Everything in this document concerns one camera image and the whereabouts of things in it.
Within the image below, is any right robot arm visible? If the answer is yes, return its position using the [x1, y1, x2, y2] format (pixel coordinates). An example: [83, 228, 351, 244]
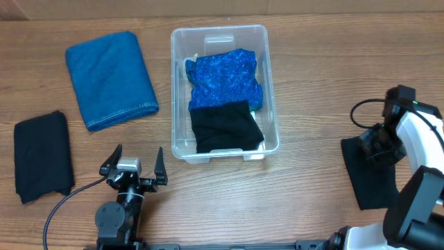
[321, 85, 443, 249]

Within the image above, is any sparkly blue fabric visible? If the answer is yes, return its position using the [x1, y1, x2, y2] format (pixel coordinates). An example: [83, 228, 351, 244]
[185, 49, 263, 111]

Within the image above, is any clear plastic storage container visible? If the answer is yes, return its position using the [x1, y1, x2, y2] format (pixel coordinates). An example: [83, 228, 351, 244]
[171, 24, 280, 164]

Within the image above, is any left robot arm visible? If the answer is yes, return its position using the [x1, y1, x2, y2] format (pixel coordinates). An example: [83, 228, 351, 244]
[95, 145, 168, 249]

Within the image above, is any black cloth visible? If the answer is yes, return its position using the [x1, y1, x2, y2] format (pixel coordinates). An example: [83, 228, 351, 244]
[14, 110, 75, 204]
[341, 137, 399, 210]
[190, 101, 264, 153]

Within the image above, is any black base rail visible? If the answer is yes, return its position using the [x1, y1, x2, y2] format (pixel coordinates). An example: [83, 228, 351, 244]
[83, 238, 334, 250]

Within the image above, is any blue terry towel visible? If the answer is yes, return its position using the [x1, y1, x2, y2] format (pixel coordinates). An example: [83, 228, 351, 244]
[65, 31, 159, 131]

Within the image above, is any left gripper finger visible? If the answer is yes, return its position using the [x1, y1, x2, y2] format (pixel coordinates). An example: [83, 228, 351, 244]
[101, 144, 122, 169]
[154, 147, 168, 185]

